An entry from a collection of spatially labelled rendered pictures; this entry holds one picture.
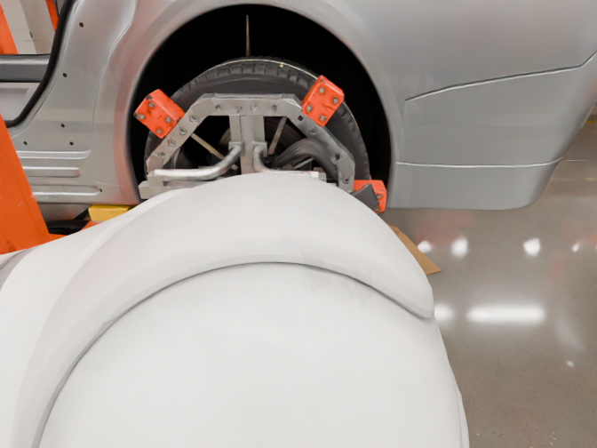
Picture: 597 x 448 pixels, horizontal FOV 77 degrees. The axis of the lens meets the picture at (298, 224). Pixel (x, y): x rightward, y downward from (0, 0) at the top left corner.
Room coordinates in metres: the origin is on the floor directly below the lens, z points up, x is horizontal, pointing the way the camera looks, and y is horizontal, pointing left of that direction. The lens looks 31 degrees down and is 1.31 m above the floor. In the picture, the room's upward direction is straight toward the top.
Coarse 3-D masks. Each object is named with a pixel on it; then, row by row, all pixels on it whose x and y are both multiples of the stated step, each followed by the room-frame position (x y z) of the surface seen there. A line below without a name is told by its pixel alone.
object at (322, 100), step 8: (320, 80) 0.90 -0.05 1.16; (328, 80) 0.95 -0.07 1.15; (312, 88) 0.94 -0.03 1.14; (320, 88) 0.90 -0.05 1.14; (328, 88) 0.90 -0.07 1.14; (336, 88) 0.92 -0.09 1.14; (312, 96) 0.90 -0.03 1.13; (320, 96) 0.90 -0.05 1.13; (328, 96) 0.90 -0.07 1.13; (336, 96) 0.90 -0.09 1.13; (344, 96) 0.90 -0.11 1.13; (304, 104) 0.90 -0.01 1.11; (312, 104) 0.90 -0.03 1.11; (320, 104) 0.90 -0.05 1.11; (328, 104) 0.90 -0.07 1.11; (336, 104) 0.90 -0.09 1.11; (304, 112) 0.90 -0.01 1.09; (312, 112) 0.90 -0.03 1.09; (320, 112) 0.90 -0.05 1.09; (328, 112) 0.90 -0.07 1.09; (320, 120) 0.90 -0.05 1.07
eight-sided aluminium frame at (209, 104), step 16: (208, 96) 0.93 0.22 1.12; (224, 96) 0.95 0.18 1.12; (240, 96) 0.94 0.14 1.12; (256, 96) 0.94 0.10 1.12; (272, 96) 0.94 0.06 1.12; (288, 96) 0.93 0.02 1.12; (192, 112) 0.91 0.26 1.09; (208, 112) 0.90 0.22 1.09; (224, 112) 0.90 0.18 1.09; (240, 112) 0.90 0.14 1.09; (256, 112) 0.90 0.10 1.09; (272, 112) 0.90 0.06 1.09; (288, 112) 0.90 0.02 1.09; (176, 128) 0.91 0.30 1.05; (192, 128) 0.91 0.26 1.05; (304, 128) 0.90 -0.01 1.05; (320, 128) 0.90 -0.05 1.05; (160, 144) 0.91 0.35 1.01; (176, 144) 0.91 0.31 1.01; (336, 144) 0.90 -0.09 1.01; (160, 160) 0.91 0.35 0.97; (336, 160) 0.89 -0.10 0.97; (352, 160) 0.90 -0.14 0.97; (352, 176) 0.89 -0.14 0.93
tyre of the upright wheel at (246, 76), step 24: (216, 72) 1.00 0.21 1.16; (240, 72) 0.99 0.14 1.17; (264, 72) 0.99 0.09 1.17; (288, 72) 1.00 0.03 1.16; (312, 72) 1.17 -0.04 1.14; (192, 96) 0.99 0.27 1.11; (336, 120) 0.98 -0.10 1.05; (360, 144) 0.98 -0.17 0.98; (144, 168) 1.00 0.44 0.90; (360, 168) 0.98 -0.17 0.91
